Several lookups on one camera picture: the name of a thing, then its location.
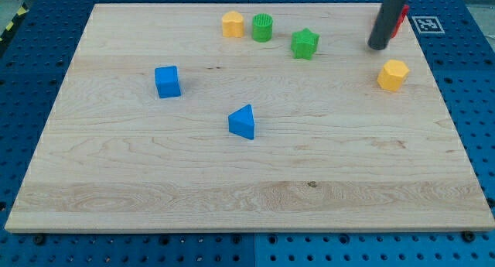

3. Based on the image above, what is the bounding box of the blue triangle block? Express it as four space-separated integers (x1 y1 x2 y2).
227 104 255 140

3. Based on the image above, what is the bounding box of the green star block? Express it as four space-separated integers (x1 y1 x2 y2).
291 28 319 60

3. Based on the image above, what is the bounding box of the light wooden board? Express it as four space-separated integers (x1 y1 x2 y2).
5 3 494 233

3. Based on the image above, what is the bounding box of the blue cube block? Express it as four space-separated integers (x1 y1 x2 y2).
155 66 182 98

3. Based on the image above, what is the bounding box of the green cylinder block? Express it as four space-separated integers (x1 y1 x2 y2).
251 13 273 43

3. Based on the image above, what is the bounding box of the yellow heart block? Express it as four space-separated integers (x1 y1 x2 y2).
221 11 244 38

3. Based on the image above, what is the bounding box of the yellow hexagon block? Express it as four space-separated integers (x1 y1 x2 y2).
377 60 410 91

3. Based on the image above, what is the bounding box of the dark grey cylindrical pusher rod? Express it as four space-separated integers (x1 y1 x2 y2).
367 0 407 50

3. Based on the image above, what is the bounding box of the red block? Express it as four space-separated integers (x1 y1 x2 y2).
391 4 410 39

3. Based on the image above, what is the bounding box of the black white fiducial marker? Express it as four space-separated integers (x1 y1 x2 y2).
412 15 445 34

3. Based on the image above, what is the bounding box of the yellow black hazard tape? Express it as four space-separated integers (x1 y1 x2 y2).
1 2 29 43

